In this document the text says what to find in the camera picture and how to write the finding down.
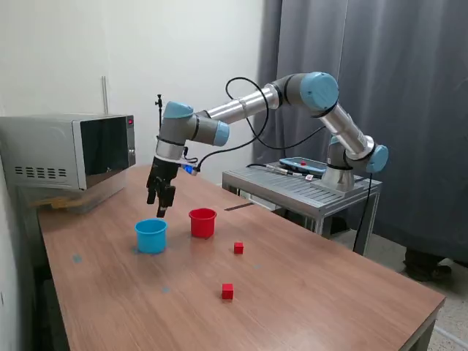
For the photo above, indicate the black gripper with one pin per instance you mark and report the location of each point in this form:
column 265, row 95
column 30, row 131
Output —
column 164, row 171

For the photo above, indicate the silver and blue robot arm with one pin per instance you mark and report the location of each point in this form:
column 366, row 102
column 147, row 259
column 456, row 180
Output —
column 237, row 106

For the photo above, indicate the blue plastic bin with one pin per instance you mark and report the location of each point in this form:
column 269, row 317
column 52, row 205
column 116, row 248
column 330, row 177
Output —
column 151, row 239

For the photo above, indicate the red plastic bin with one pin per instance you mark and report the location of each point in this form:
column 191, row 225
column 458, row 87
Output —
column 202, row 225

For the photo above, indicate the dark strip on table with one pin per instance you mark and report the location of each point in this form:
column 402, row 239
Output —
column 237, row 207

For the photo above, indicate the red cube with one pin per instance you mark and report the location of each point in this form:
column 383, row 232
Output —
column 227, row 291
column 238, row 248

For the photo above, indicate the wooden blocks under microwave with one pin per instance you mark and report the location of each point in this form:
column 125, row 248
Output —
column 55, row 204

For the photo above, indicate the silver microwave oven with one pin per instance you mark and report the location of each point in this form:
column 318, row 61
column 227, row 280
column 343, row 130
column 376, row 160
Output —
column 44, row 146

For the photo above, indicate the grey metal robot stand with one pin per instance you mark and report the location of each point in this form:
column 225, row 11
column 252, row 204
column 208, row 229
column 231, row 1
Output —
column 292, row 188

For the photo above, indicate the blue teach pendant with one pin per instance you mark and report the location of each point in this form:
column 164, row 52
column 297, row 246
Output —
column 303, row 164

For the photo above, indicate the grey curtain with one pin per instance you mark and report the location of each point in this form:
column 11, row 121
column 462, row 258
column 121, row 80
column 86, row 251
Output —
column 420, row 73

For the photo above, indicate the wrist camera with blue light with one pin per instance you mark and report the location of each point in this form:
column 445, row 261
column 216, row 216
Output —
column 189, row 169

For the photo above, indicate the white wall pipe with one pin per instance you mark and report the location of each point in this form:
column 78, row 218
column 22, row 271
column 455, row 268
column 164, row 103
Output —
column 104, row 95

